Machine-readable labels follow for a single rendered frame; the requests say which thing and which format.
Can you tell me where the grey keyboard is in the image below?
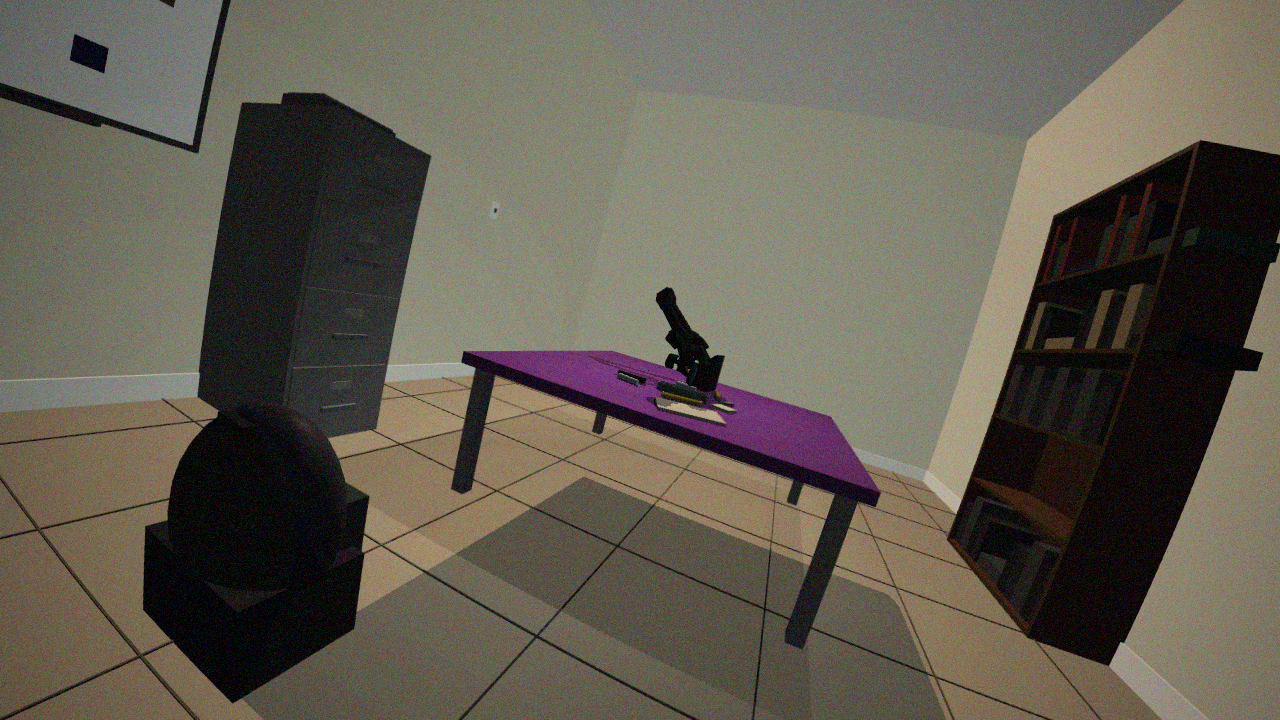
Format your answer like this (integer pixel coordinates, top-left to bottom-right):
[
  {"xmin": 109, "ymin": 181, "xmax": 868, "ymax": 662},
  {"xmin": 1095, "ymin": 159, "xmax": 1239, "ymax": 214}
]
[{"xmin": 657, "ymin": 380, "xmax": 710, "ymax": 404}]

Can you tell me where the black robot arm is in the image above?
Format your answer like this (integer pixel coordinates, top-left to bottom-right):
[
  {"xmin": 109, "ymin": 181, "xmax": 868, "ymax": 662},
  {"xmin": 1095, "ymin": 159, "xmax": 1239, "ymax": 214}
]
[{"xmin": 657, "ymin": 287, "xmax": 710, "ymax": 363}]

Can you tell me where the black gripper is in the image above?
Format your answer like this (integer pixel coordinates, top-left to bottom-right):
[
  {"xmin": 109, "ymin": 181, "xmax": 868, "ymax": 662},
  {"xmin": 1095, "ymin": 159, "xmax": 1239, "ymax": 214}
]
[{"xmin": 666, "ymin": 348, "xmax": 710, "ymax": 380}]

